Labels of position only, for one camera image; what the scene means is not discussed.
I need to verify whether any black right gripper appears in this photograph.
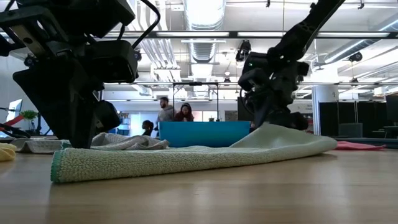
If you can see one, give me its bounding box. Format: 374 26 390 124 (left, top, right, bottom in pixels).
244 51 310 131

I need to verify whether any pale green teal-edged towel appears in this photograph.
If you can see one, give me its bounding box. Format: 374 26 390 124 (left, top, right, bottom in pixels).
50 123 338 184

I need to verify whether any pink microfiber towel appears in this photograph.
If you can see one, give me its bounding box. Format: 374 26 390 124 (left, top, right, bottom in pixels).
334 140 388 152

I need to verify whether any person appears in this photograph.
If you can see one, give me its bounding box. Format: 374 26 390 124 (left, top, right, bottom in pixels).
174 102 195 123
141 120 155 137
156 96 175 123

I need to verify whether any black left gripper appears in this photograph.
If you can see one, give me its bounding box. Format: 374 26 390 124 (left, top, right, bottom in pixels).
0 6 105 149

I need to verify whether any blue plastic bin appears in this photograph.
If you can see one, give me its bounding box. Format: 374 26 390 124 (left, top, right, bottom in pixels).
159 121 251 149

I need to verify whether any black overhead frame bar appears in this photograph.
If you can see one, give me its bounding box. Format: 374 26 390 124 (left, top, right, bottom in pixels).
102 30 398 39

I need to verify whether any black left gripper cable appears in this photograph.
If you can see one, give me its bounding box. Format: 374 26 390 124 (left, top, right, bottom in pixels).
132 0 161 49

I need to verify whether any yellow microfiber towel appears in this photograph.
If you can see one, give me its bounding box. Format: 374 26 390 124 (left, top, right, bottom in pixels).
0 142 18 162

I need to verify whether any tilted bright computer monitor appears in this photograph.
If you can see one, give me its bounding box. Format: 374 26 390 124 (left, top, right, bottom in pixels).
6 99 23 122

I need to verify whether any silver ventilation duct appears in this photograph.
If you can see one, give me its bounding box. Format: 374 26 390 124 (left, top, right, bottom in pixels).
183 0 227 63

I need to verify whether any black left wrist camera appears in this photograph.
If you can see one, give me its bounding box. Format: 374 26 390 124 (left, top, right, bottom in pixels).
90 39 139 84

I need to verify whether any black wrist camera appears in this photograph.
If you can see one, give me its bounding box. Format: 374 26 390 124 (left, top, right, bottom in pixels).
90 39 139 84
238 67 265 92

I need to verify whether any grey waffle weave towel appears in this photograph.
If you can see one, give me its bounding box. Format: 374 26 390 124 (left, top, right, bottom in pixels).
11 132 170 155

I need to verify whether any green background plant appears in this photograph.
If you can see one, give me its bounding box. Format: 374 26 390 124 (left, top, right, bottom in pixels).
21 110 38 123

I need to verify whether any black partition wall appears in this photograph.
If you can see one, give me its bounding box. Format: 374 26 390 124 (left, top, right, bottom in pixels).
319 101 388 137

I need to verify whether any black metal table frame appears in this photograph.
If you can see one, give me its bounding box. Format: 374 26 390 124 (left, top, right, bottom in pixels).
0 136 398 149

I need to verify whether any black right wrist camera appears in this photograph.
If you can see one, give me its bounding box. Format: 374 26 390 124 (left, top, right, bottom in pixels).
238 67 265 92

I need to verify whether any black overhead camera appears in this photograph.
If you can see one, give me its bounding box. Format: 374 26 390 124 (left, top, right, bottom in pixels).
235 39 252 62

